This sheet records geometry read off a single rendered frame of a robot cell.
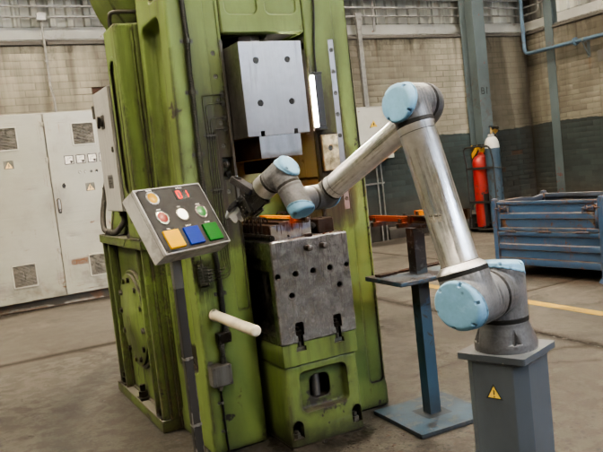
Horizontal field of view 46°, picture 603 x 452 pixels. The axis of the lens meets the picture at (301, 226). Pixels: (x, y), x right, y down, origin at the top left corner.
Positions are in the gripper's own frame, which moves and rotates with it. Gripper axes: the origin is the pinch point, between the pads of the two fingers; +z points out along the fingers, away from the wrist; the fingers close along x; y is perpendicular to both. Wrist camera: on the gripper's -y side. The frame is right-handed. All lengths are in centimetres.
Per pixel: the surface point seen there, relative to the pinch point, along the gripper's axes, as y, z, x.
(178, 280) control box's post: 10.1, 29.4, -10.5
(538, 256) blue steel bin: 60, 71, 425
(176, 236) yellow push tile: 0.1, 10.3, -19.0
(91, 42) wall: -420, 352, 344
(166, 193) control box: -18.6, 11.0, -12.2
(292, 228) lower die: 6.9, 10.3, 45.0
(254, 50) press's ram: -61, -25, 37
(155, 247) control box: 1.1, 14.0, -27.0
